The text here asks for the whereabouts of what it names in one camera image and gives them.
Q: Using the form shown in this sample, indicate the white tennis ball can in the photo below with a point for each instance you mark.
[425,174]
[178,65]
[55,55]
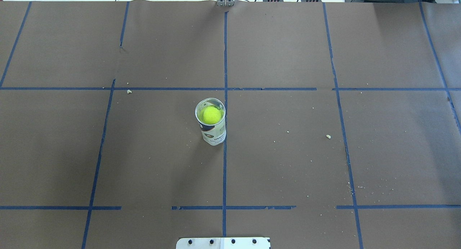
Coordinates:
[212,134]

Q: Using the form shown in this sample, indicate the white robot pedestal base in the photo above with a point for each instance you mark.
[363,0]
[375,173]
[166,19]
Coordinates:
[239,242]

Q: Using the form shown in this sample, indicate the yellow-green tennis ball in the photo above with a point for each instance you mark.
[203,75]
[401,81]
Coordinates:
[211,115]

